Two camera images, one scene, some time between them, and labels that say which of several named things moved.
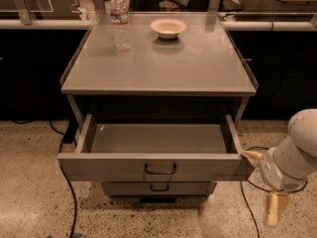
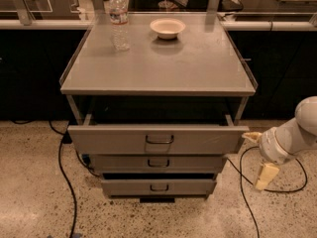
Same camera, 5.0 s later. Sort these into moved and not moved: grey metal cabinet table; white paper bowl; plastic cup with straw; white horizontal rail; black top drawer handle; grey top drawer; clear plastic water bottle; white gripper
Moved: grey top drawer; white gripper; black top drawer handle
Not moved: clear plastic water bottle; plastic cup with straw; grey metal cabinet table; white horizontal rail; white paper bowl
